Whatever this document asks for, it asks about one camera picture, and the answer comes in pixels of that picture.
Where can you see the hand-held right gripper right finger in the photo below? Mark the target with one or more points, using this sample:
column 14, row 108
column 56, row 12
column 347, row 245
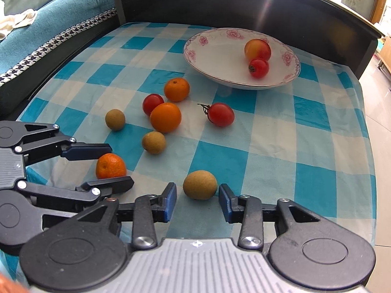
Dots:
column 224, row 203

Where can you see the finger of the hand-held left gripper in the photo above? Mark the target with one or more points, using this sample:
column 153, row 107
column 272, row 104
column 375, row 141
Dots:
column 88, row 152
column 113, row 184

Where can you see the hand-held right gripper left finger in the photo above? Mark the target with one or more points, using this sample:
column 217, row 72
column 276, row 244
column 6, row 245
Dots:
column 171, row 203

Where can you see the small dimpled mandarin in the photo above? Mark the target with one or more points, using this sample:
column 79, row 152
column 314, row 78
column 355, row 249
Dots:
column 110, row 166

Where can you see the large brown longan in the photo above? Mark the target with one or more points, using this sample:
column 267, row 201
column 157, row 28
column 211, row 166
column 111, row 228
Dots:
column 200, row 185

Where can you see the red cherry tomato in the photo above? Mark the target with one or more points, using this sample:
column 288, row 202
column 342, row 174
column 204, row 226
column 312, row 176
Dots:
column 259, row 68
column 152, row 103

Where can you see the large smooth orange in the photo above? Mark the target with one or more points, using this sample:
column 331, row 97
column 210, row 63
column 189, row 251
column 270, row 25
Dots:
column 165, row 117

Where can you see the white floral plate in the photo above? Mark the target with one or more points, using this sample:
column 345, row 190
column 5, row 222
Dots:
column 220, row 58

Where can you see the blue white checked tablecloth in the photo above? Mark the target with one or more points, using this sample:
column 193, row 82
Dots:
column 275, row 158

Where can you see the cherry tomato with long stem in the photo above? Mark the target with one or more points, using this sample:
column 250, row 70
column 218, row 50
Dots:
column 221, row 114

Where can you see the blue sofa cover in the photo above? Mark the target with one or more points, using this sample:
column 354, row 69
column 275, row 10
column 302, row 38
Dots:
column 61, row 15

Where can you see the cream cloth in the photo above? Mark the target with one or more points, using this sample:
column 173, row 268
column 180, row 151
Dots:
column 18, row 21

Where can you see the red yellow nectarine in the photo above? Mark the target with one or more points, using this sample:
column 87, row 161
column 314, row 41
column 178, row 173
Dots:
column 257, row 49

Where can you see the dark coffee table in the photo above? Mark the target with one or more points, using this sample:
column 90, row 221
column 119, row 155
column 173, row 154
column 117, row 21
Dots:
column 183, row 3

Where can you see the wooden cabinet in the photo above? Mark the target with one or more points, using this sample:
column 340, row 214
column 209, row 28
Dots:
column 385, row 55

